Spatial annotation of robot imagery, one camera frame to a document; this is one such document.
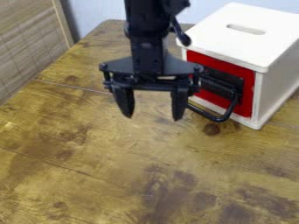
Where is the red drawer front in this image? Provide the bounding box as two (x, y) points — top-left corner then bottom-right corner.
(185, 50), (255, 117)

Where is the black metal drawer handle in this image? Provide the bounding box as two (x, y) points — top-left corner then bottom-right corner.
(184, 76), (239, 123)

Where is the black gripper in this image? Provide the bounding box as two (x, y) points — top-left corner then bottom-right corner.
(99, 54), (204, 121)

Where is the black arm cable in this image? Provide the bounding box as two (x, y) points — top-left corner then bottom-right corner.
(169, 17), (192, 47)

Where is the white wooden drawer box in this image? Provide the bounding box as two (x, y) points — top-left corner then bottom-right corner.
(181, 3), (299, 130)

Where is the woven bamboo blind panel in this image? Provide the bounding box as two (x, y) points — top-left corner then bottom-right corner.
(0, 0), (73, 104)

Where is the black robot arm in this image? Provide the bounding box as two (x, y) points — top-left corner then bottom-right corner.
(99, 0), (203, 120)

